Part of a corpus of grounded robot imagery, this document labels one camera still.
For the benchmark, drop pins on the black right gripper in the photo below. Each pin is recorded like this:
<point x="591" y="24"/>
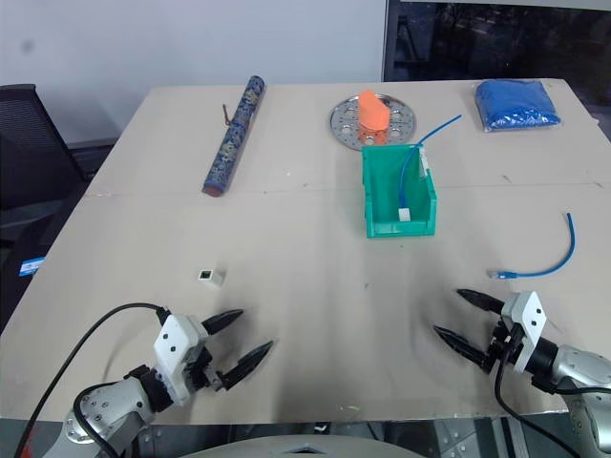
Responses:
<point x="503" y="348"/>

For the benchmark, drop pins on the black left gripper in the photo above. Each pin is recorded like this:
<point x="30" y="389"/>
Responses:
<point x="203" y="372"/>

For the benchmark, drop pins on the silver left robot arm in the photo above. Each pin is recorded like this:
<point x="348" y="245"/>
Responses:
<point x="114" y="405"/>

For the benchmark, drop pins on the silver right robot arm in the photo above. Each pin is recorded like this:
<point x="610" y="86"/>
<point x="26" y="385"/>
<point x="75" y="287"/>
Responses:
<point x="580" y="372"/>

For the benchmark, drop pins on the small white cube connector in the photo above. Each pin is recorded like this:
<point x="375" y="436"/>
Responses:
<point x="212" y="276"/>

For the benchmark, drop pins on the grey rounded robot torso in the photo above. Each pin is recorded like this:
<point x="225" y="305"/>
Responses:
<point x="305" y="448"/>

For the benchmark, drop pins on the green plastic storage bin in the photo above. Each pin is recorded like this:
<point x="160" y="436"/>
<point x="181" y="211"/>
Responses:
<point x="382" y="191"/>

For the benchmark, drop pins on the white connector strip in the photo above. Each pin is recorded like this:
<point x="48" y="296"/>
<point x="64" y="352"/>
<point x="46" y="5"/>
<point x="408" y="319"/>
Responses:
<point x="424" y="164"/>

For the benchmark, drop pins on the blue patterned rolled scroll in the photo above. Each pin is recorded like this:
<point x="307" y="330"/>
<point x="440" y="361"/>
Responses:
<point x="234" y="138"/>

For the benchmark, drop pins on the perforated round metal plate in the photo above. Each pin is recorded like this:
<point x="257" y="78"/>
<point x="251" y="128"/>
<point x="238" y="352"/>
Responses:
<point x="406" y="125"/>

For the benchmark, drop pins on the blue and white label card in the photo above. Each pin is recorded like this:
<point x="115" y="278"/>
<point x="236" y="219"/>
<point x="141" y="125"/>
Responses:
<point x="32" y="266"/>

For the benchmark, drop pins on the blue bag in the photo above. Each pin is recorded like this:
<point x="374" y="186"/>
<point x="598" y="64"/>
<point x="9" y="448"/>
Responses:
<point x="518" y="105"/>

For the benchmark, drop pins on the orange plastic object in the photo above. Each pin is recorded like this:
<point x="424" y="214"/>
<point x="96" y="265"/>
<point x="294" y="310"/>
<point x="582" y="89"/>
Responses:
<point x="373" y="112"/>

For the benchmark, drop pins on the black office chair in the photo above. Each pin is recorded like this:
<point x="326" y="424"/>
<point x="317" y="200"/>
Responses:
<point x="33" y="143"/>

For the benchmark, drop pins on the dark glass window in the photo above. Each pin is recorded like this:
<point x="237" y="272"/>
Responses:
<point x="501" y="38"/>

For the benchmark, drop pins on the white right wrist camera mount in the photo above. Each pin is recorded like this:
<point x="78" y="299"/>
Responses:
<point x="530" y="315"/>

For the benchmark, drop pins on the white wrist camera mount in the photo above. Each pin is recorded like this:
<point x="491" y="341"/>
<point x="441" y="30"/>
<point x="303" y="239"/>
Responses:
<point x="530" y="315"/>
<point x="174" y="341"/>

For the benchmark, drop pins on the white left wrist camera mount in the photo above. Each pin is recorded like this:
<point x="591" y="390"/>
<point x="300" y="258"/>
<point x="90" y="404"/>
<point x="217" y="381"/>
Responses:
<point x="174" y="341"/>

